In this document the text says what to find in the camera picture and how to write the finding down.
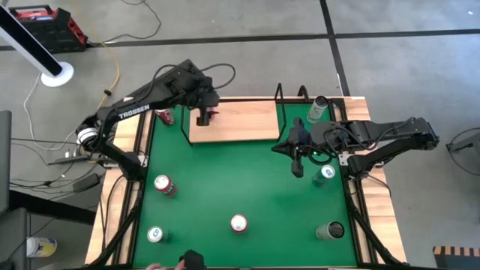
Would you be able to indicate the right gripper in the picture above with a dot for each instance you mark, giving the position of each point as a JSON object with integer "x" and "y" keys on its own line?
{"x": 300, "y": 135}

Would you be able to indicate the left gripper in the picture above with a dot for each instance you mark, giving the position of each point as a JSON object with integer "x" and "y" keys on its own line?
{"x": 204, "y": 95}

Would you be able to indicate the blue silver Red Bull can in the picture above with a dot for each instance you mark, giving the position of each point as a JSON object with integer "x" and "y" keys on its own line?
{"x": 323, "y": 175}
{"x": 155, "y": 234}

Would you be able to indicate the red Fanta can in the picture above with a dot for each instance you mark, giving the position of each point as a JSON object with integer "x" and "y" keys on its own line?
{"x": 165, "y": 185}
{"x": 239, "y": 223}

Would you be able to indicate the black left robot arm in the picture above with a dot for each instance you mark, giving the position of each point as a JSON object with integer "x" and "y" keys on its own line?
{"x": 127, "y": 112}

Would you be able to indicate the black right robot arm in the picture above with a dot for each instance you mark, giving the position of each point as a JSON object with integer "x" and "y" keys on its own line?
{"x": 393, "y": 129}

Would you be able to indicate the wooden shelf board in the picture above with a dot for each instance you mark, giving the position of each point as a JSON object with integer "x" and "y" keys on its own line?
{"x": 243, "y": 120}

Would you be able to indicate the green table mat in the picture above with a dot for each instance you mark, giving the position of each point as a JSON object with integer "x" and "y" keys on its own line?
{"x": 240, "y": 187}

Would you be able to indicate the black power adapter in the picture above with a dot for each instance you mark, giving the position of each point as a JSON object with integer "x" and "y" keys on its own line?
{"x": 87, "y": 182}

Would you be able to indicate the black rounded object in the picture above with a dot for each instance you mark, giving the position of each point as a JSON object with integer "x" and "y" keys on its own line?
{"x": 193, "y": 259}

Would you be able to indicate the black power strip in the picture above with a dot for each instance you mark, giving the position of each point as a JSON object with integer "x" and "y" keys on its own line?
{"x": 67, "y": 160}

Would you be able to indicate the white black pole stand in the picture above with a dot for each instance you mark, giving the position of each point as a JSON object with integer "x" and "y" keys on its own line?
{"x": 56, "y": 77}

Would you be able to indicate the person's hand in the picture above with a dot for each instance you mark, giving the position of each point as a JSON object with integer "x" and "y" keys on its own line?
{"x": 157, "y": 267}

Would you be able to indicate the red black toolbox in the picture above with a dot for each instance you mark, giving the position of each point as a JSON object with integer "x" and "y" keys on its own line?
{"x": 56, "y": 32}

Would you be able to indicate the black orange striped block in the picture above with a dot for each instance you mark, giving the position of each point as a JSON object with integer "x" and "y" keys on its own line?
{"x": 455, "y": 255}

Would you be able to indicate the grey flat panel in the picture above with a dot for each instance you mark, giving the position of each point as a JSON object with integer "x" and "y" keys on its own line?
{"x": 4, "y": 161}

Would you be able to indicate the white yellow canister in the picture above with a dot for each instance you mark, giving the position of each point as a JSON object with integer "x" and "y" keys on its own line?
{"x": 41, "y": 246}

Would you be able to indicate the black metal shelf frame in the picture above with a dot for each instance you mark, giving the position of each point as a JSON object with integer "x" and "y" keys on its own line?
{"x": 182, "y": 120}

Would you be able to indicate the black table frame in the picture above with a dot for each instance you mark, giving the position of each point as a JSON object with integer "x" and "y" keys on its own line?
{"x": 131, "y": 243}

